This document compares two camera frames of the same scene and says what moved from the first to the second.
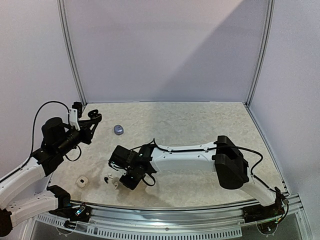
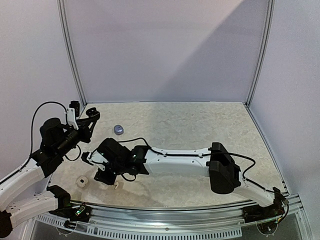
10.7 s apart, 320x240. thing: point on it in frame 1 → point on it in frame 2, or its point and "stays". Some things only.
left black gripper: x=85 y=125 stays
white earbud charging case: x=82 y=181 stays
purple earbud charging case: x=118 y=129 stays
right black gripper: x=128 y=181 → x=104 y=177
